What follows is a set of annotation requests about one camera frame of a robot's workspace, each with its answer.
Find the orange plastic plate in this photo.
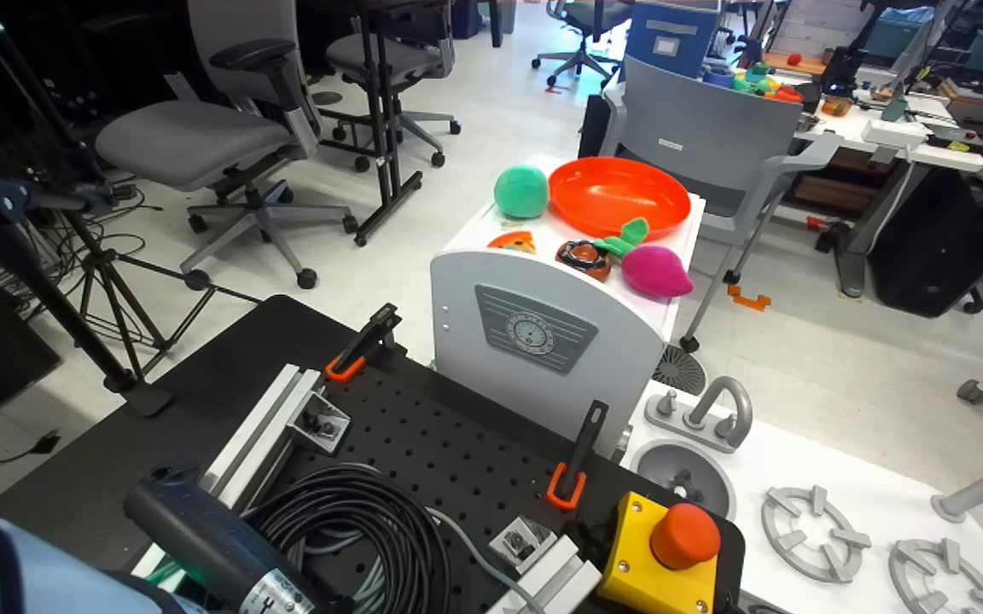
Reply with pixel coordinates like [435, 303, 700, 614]
[545, 154, 695, 245]

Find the black camera tripod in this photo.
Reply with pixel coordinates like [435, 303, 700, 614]
[0, 166, 270, 395]

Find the magenta plush radish toy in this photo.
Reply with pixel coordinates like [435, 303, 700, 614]
[590, 215, 695, 303]

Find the blue storage bin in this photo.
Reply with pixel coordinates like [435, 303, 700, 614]
[623, 0, 725, 82]

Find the black perforated breadboard table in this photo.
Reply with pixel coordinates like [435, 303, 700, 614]
[0, 288, 751, 614]

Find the orange toy pizza slice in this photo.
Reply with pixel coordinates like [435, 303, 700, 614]
[485, 229, 539, 256]

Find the silver aluminium extrusion rail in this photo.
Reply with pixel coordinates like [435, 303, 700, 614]
[485, 515, 606, 614]
[195, 360, 354, 519]

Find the black coiled cable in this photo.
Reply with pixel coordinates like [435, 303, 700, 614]
[241, 456, 453, 614]

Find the green plush ball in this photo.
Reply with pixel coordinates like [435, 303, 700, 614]
[493, 163, 551, 223]

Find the black clamp orange handle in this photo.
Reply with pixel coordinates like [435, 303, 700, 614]
[543, 398, 611, 515]
[321, 300, 407, 386]

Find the gray toy faucet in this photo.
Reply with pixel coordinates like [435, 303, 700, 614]
[643, 372, 757, 453]

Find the dark blue cable connector plug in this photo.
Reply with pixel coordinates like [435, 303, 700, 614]
[124, 465, 324, 614]

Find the black computer tower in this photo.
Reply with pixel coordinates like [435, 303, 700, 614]
[862, 166, 983, 320]

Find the brown toy donut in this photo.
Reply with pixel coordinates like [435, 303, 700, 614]
[552, 236, 613, 282]

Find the gray fabric office chair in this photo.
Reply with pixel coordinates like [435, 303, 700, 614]
[91, 0, 362, 293]

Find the dark padded office chair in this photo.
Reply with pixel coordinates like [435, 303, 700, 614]
[321, 0, 466, 173]

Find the gray toy stove burner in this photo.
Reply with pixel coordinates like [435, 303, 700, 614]
[885, 534, 983, 614]
[757, 484, 875, 586]

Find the round gray floor base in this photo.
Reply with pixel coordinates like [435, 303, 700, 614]
[652, 341, 709, 398]

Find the yellow emergency stop button box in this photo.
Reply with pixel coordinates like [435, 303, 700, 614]
[595, 489, 729, 614]

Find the white toy kitchen unit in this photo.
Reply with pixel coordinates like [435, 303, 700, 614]
[425, 149, 983, 614]

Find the white desk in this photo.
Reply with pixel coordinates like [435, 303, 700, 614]
[791, 88, 983, 300]

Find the round toy sink basin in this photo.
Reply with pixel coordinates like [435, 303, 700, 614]
[634, 440, 737, 523]

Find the gray plastic rolling chair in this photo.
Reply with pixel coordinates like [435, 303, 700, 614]
[595, 54, 845, 354]

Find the black metal table frame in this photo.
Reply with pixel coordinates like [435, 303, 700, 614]
[344, 0, 430, 250]

